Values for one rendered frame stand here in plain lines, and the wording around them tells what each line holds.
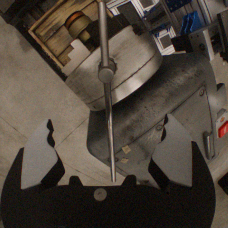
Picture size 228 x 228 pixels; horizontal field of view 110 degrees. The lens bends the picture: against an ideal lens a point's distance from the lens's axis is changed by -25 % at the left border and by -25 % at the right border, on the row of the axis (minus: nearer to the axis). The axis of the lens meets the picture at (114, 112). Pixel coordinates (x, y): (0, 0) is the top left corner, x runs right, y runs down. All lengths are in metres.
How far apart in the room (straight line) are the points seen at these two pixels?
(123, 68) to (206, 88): 0.25
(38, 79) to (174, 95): 1.59
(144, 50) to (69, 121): 1.56
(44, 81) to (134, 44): 1.48
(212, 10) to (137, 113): 0.64
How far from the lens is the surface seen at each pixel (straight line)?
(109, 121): 0.19
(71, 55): 0.37
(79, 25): 0.37
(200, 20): 0.72
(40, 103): 1.74
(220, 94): 0.45
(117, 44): 0.24
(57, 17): 0.67
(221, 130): 0.55
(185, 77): 0.32
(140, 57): 0.26
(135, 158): 0.35
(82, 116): 1.64
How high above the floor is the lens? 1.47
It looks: 64 degrees down
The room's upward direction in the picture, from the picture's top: 158 degrees clockwise
